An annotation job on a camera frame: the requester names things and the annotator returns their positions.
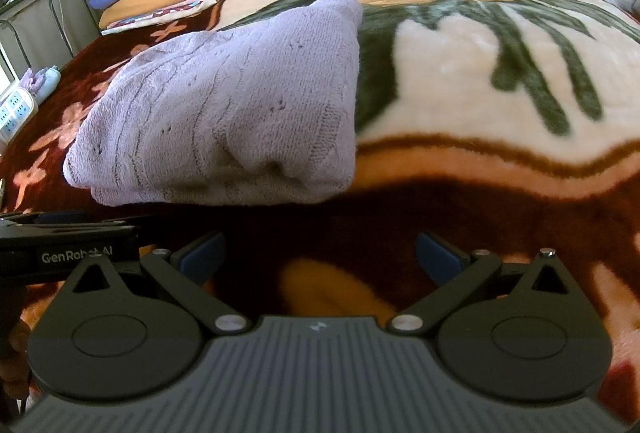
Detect white power strip blue sockets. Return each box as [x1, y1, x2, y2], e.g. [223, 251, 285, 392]
[0, 83, 40, 144]

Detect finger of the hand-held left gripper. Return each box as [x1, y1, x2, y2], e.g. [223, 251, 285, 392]
[0, 210, 156, 234]

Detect lilac knitted sweater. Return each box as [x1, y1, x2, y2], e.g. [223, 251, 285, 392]
[62, 0, 365, 206]

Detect floral plush blanket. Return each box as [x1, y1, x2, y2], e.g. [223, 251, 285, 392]
[0, 0, 640, 414]

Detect purple fluffy cloth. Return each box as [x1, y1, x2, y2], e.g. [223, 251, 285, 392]
[19, 68, 48, 94]

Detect patterned folded sheet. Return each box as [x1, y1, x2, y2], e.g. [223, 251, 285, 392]
[100, 0, 226, 36]

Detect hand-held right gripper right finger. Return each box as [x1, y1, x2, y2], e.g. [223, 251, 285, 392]
[387, 233, 571, 334]

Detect person's left hand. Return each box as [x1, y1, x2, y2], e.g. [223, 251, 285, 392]
[0, 318, 32, 401]

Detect light blue bottle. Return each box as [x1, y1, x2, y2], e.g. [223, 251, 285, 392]
[34, 67, 62, 102]

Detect grey metal bed frame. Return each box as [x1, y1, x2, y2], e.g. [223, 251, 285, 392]
[0, 0, 108, 68]

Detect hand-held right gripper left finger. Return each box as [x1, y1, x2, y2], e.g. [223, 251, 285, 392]
[67, 230, 251, 334]

